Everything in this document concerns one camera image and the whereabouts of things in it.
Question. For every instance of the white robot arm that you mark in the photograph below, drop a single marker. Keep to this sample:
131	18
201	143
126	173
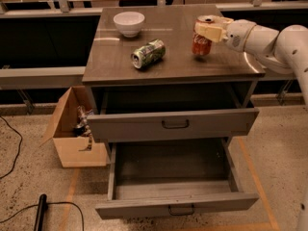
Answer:
283	52

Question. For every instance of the white ceramic bowl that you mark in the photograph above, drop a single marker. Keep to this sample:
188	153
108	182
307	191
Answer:
129	23

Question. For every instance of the green crushed soda can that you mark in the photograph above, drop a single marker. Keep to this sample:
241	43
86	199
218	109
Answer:
148	54

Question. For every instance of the grey upper open drawer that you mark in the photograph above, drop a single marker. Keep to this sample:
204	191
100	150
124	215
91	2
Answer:
172	125

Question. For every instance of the grey open drawer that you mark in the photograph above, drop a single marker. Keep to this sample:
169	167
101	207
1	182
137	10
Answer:
171	179
172	125

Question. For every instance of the open cardboard box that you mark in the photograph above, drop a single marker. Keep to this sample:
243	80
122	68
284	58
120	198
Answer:
72	149

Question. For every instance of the grey metal railing shelf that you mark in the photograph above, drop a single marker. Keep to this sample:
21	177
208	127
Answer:
41	78

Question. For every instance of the red coke can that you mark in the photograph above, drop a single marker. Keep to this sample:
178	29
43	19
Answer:
200	45

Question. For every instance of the grey lower open drawer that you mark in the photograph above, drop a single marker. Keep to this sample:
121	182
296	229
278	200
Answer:
171	179

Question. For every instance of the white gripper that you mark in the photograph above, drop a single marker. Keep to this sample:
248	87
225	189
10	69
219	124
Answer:
239	35

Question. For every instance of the grey drawer cabinet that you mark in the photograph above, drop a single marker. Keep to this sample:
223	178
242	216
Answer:
179	81

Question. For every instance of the crumpled wrappers in box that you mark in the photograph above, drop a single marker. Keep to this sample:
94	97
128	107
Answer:
82	128

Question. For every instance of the black cylindrical floor plug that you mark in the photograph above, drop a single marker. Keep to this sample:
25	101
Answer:
42	207

